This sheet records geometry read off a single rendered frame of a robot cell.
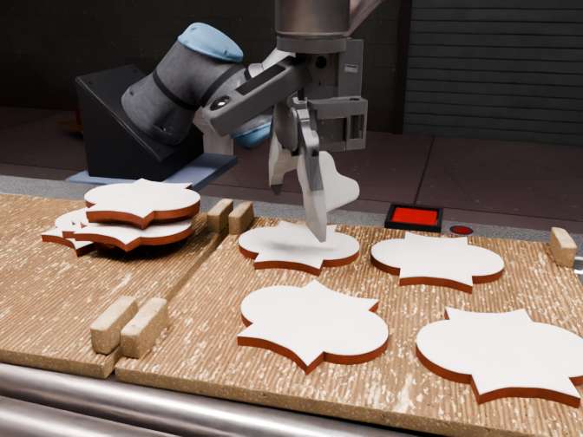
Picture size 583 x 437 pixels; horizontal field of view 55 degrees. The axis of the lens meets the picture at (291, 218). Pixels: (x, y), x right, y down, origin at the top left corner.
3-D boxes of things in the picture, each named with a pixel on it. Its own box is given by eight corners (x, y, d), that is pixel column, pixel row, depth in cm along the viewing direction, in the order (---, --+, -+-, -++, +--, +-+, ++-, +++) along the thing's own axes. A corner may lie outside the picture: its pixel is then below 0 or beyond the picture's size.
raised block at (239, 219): (242, 218, 77) (241, 198, 76) (255, 218, 77) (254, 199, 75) (227, 235, 72) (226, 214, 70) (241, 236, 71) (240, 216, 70)
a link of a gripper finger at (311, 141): (329, 185, 55) (311, 102, 57) (315, 186, 55) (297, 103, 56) (314, 198, 60) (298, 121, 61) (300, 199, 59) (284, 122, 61)
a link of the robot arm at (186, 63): (173, 61, 120) (212, 12, 114) (217, 107, 121) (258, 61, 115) (145, 65, 109) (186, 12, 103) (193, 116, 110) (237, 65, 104)
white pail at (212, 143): (192, 162, 435) (188, 114, 421) (206, 153, 462) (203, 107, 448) (228, 165, 428) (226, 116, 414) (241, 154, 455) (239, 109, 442)
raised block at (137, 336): (153, 320, 53) (150, 295, 52) (172, 322, 52) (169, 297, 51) (121, 358, 47) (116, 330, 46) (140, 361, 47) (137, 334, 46)
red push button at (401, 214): (395, 215, 83) (396, 206, 83) (436, 219, 82) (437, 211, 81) (389, 231, 78) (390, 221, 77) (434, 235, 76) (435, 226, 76)
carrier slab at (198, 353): (244, 225, 79) (244, 214, 78) (559, 255, 70) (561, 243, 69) (114, 381, 47) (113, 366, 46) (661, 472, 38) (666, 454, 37)
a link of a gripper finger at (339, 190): (374, 230, 57) (354, 144, 59) (320, 238, 55) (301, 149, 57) (362, 236, 60) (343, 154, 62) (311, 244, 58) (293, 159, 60)
